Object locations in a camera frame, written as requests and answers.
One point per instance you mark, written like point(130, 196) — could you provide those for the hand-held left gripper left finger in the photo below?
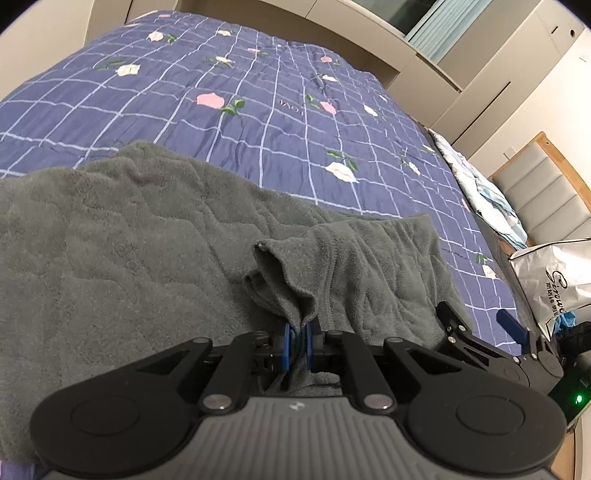
point(286, 346)

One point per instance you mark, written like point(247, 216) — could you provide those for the bed with dark sheet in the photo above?
point(504, 258)

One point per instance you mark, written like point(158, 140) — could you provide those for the light blue printed cloth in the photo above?
point(489, 198)

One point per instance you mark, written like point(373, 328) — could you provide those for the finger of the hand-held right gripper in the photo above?
point(512, 326)
point(455, 323)

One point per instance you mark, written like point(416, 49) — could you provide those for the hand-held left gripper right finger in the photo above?
point(313, 346)

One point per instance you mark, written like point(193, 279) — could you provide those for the grey fleece pants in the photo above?
point(138, 277)

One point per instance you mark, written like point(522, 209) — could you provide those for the white wall socket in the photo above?
point(510, 151)

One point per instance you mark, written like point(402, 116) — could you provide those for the padded wooden headboard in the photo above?
point(549, 198)

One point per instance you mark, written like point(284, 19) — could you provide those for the light blue curtain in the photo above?
point(438, 27)

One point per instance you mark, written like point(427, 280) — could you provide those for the blue floral checked quilt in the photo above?
point(277, 129)

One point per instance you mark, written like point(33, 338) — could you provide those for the beige wardrobe with round hole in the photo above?
point(508, 69)

